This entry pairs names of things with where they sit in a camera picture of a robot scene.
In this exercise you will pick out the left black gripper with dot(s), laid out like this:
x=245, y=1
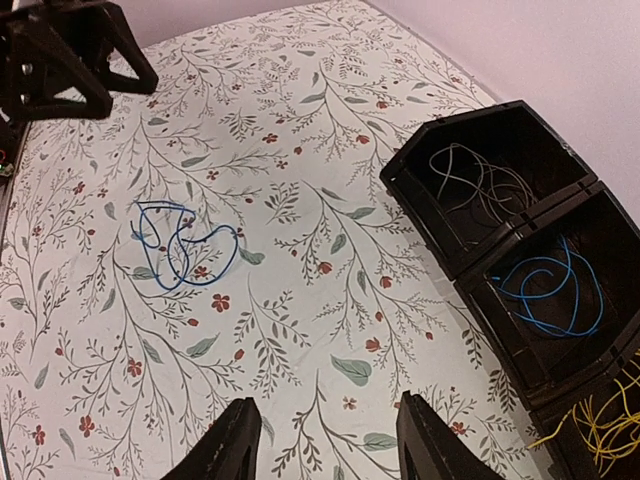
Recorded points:
x=43, y=76

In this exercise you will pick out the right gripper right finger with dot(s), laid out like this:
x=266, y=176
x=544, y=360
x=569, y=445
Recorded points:
x=428, y=449

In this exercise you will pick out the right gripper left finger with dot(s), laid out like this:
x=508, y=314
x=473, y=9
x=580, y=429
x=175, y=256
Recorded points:
x=228, y=450

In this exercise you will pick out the black bin right compartment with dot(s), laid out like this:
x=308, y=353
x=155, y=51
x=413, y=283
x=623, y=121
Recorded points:
x=596, y=435

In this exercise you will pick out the black bin compartment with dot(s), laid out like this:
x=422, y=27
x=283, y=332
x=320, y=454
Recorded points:
x=559, y=302
x=596, y=435
x=469, y=180

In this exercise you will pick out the black bin middle compartment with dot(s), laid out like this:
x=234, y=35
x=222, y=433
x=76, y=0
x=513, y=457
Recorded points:
x=559, y=302

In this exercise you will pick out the floral patterned table cloth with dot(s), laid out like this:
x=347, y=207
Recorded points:
x=229, y=236

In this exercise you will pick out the black bin left compartment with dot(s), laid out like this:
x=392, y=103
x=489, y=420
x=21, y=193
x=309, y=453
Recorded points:
x=469, y=180

